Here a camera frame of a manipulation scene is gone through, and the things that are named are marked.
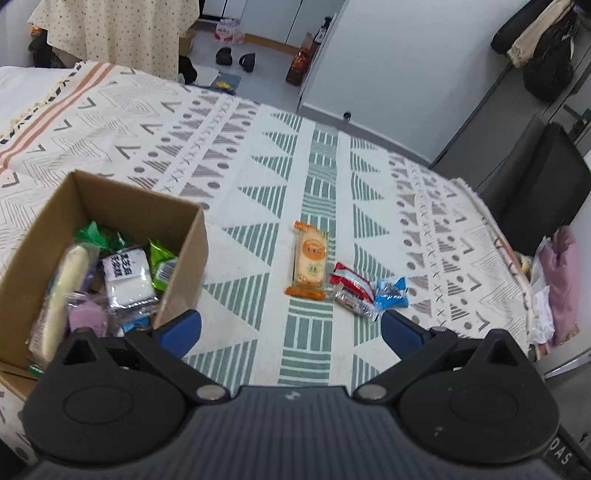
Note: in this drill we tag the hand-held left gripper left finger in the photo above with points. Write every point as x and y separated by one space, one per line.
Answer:
179 328

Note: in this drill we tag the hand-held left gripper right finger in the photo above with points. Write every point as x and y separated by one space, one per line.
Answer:
400 333

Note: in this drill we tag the blue wafer packet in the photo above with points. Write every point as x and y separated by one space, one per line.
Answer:
391 295

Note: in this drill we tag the blue and green snack packet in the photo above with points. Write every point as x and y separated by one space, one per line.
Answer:
136 323

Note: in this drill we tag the brown cardboard box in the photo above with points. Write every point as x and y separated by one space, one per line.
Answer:
184 267

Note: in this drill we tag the red white striped snack packet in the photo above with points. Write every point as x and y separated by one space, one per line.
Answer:
353 288

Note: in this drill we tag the light green candy packet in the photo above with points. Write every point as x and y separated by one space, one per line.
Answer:
162 263

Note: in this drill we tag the clear sandwich packet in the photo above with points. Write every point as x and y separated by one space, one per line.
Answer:
129 281

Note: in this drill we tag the purple snack packet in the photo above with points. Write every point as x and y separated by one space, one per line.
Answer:
88 318

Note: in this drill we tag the orange cracker packet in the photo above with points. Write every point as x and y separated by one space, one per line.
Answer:
310 261

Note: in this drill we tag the long white bread packet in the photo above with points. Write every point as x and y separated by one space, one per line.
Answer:
64 295

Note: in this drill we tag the dark green foil candy packet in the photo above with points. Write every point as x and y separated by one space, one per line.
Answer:
99 235

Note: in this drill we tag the white plastic bag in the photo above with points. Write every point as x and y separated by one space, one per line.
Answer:
540 318

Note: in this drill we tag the pink cloth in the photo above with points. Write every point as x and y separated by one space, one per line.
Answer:
561 281

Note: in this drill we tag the patterned woven blanket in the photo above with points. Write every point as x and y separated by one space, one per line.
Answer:
286 175

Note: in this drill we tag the black chair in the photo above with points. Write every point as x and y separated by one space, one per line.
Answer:
540 184

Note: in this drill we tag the dark blue floor mat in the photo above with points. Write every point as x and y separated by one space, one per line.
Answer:
224 84

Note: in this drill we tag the small floor cardboard box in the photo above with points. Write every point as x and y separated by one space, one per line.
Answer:
186 42

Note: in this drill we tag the red bottle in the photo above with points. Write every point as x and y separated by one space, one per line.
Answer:
299 64

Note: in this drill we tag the pink pack of water bottles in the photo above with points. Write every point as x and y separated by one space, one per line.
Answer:
228 30

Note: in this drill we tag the table with dotted tablecloth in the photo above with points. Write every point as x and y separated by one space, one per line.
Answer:
115 32

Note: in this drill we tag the dark glass bottle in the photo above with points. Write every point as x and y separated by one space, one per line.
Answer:
322 32

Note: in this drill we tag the hanging coats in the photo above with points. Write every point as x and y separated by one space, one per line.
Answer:
540 41

